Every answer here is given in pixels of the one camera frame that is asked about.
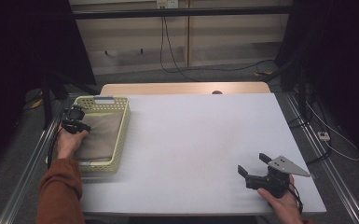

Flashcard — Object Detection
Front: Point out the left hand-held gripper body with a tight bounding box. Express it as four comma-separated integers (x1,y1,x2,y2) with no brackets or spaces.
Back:
61,105,92,135

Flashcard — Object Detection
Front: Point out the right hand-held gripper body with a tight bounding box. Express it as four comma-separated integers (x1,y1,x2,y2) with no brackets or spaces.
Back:
244,155,311,200

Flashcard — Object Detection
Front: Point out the beige cloth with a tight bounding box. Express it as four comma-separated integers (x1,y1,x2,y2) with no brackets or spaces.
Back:
73,111,125,163

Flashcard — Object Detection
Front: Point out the pale yellow plastic basket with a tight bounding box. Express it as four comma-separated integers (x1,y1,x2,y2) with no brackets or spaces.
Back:
45,95,131,175

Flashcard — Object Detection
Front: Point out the person's left hand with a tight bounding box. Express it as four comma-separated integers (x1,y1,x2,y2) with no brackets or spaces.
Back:
56,129,90,161

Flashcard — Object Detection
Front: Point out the person's right hand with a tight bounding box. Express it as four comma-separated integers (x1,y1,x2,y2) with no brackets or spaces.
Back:
256,175,304,224

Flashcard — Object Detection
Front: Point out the black metal stand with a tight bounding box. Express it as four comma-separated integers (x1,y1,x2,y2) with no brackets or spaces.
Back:
39,70,101,131
272,54,313,123

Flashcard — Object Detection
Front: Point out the white board table cover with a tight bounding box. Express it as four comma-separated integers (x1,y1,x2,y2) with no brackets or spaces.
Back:
79,92,327,217

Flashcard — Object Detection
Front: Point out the white power strip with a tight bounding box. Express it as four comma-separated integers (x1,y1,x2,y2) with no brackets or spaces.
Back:
316,131,332,142

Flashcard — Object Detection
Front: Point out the dark curtain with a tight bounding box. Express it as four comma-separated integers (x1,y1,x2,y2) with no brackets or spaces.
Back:
274,0,359,161
0,0,97,178

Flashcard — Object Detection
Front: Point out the light wooden table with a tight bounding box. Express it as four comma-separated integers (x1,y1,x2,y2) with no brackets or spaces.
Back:
100,81,271,96

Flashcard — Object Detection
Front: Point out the black horizontal bar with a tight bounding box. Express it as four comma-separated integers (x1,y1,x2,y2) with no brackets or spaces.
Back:
72,5,294,21

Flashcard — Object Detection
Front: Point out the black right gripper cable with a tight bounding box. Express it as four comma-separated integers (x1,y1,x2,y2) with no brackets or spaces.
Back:
287,182,305,215

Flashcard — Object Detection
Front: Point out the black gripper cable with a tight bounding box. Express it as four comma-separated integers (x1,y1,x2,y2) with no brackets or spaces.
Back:
287,182,305,215
47,123,67,170

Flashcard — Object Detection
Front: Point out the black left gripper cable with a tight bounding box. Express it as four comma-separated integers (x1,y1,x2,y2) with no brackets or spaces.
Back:
47,123,67,170

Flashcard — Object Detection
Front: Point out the aluminium floor rail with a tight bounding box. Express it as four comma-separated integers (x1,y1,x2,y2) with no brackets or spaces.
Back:
0,92,77,224
283,92,359,224

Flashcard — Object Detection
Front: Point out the white floor cable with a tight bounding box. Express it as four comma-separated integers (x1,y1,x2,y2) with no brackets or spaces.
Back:
304,100,359,162

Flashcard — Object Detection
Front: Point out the black floor cable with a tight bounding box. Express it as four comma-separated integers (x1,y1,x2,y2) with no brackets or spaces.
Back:
167,58,275,75

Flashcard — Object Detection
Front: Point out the black hanging power cable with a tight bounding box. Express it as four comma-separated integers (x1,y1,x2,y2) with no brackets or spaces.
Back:
159,15,200,83

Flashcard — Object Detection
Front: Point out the white wall outlet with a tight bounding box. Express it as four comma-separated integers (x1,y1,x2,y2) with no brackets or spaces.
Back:
156,0,180,9

